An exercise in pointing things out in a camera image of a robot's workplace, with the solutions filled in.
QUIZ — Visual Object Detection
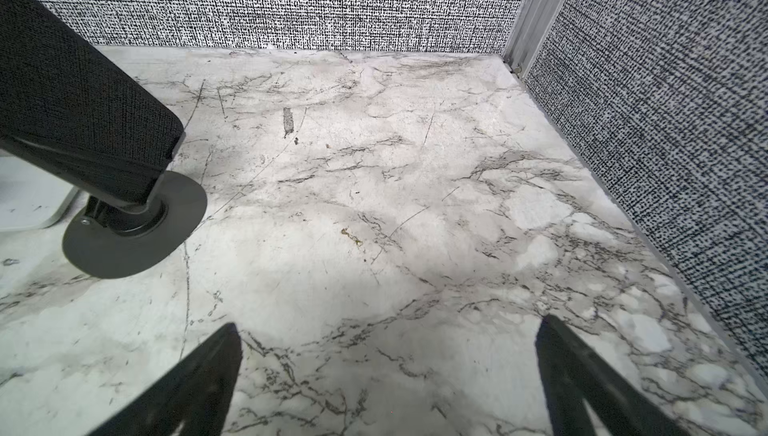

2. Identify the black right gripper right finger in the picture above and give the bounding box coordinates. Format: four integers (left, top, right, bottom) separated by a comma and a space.
535, 315, 686, 435

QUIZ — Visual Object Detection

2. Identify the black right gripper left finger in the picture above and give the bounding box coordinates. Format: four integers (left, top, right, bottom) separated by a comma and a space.
91, 322, 242, 435

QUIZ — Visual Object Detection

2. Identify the white flat stand base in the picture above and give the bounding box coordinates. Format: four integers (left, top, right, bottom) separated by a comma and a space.
1, 153, 78, 232

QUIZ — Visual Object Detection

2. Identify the black fabric phone stand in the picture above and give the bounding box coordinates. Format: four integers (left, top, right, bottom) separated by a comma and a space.
1, 0, 207, 279

